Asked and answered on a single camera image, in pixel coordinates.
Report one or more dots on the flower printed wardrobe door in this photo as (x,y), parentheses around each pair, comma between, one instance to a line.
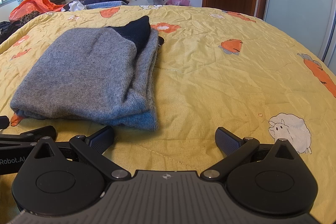
(302,3)

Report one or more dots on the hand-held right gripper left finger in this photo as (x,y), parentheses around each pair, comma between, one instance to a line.
(101,139)

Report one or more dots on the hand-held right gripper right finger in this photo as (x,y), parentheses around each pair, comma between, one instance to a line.
(227,140)

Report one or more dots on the leopard print cloth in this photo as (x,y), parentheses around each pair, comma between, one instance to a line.
(29,17)

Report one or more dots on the white crumpled bag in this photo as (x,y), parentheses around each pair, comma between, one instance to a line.
(74,6)

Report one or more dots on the yellow printed bedspread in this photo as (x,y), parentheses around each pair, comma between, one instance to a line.
(223,87)

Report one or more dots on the orange plastic bag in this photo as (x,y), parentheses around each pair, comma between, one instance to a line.
(34,5)

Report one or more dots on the dark cloth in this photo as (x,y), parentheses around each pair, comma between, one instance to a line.
(6,29)

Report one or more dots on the light blue knit garment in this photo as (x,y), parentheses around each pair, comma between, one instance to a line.
(105,5)

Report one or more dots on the grey knit sweater navy sleeves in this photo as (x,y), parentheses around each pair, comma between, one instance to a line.
(84,77)

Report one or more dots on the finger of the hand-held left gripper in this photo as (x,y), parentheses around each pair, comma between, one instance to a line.
(3,122)
(39,133)

